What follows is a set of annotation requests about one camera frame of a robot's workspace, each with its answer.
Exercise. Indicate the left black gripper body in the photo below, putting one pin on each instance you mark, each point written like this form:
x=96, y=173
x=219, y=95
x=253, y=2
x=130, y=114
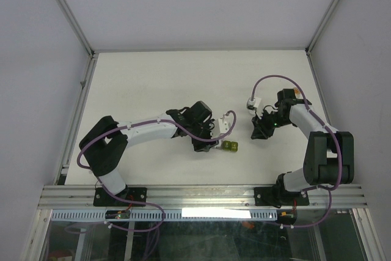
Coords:
x=204, y=131

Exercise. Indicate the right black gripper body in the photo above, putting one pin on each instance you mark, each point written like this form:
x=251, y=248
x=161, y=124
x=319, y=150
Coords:
x=273, y=119

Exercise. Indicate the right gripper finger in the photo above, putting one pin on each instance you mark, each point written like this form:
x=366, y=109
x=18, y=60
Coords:
x=264, y=131
x=257, y=132

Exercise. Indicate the multicolour weekly pill organizer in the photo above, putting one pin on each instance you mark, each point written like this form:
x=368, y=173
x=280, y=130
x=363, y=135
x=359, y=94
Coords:
x=228, y=146

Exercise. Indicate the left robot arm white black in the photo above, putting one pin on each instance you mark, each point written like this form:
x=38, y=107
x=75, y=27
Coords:
x=104, y=145

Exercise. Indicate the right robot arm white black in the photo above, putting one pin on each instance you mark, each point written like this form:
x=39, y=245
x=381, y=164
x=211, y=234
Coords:
x=329, y=155

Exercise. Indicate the amber pill bottle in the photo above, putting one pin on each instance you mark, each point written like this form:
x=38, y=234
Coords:
x=297, y=92

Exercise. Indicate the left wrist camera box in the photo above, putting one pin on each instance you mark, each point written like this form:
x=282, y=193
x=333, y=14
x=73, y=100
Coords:
x=224, y=125

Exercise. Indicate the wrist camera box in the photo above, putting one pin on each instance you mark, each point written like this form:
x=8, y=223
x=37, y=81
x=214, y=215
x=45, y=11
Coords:
x=224, y=125
x=253, y=104

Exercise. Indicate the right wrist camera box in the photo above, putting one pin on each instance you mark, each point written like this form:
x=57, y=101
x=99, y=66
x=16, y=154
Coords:
x=253, y=104

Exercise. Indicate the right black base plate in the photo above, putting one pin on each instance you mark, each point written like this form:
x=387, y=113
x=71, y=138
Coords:
x=275, y=197

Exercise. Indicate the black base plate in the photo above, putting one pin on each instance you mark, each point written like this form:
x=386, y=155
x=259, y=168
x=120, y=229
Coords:
x=134, y=196
x=275, y=197

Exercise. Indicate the aluminium mounting rail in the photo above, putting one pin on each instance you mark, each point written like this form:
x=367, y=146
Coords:
x=179, y=196

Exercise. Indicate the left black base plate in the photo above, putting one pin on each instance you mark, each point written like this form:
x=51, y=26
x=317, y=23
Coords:
x=134, y=196

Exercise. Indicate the white slotted cable duct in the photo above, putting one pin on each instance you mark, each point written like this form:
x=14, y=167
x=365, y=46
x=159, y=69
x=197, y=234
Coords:
x=184, y=214

